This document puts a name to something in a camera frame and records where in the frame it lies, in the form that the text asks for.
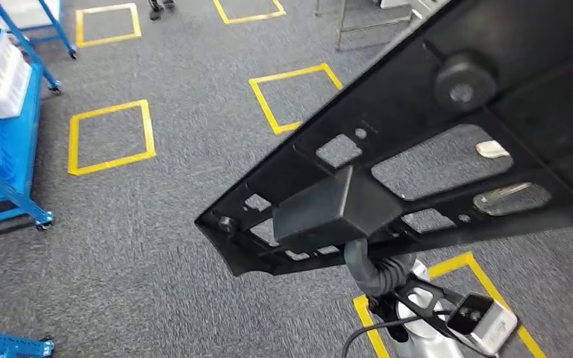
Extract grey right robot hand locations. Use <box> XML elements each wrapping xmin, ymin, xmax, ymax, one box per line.
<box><xmin>343</xmin><ymin>238</ymin><xmax>391</xmax><ymax>298</ymax></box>

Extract black plastic plate bracket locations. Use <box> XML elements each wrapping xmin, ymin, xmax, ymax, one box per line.
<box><xmin>195</xmin><ymin>0</ymin><xmax>573</xmax><ymax>277</ymax></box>

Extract yellow floor tape square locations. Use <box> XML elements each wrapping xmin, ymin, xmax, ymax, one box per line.
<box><xmin>67</xmin><ymin>99</ymin><xmax>157</xmax><ymax>177</ymax></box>
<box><xmin>353</xmin><ymin>251</ymin><xmax>547</xmax><ymax>358</ymax></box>
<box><xmin>248</xmin><ymin>63</ymin><xmax>344</xmax><ymax>136</ymax></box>

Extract white divided plastic bin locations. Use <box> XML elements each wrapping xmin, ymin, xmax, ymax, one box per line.
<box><xmin>0</xmin><ymin>33</ymin><xmax>33</xmax><ymax>119</ymax></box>

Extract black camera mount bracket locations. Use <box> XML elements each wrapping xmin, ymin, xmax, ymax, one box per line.
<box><xmin>368</xmin><ymin>276</ymin><xmax>466</xmax><ymax>342</ymax></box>

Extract black camera cable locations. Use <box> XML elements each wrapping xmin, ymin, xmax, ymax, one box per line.
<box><xmin>340</xmin><ymin>311</ymin><xmax>453</xmax><ymax>358</ymax></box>

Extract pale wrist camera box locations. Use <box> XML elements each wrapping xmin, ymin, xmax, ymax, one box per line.
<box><xmin>447</xmin><ymin>293</ymin><xmax>520</xmax><ymax>357</ymax></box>

